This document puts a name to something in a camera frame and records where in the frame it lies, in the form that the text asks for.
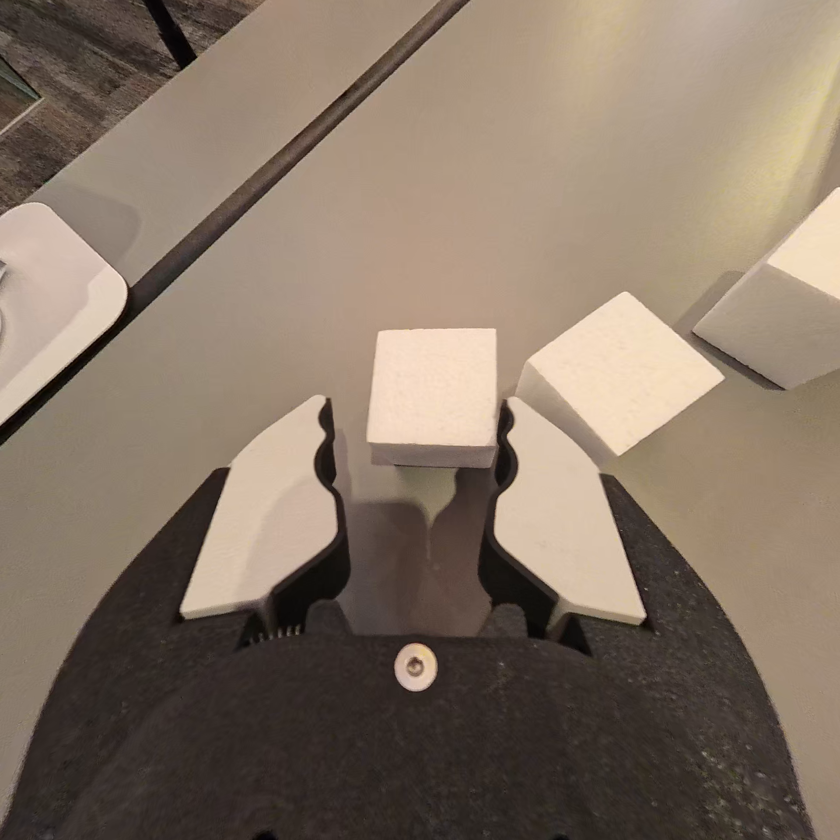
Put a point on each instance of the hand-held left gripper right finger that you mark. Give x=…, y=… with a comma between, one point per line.
x=564, y=531

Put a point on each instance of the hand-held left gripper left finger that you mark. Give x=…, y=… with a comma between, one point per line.
x=269, y=525

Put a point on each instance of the white hard foam cube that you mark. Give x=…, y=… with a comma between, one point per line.
x=430, y=387
x=774, y=315
x=623, y=367

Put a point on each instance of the white and wooden document stand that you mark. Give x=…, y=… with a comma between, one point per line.
x=59, y=315

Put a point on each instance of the black metal pole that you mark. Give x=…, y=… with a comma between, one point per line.
x=170, y=33

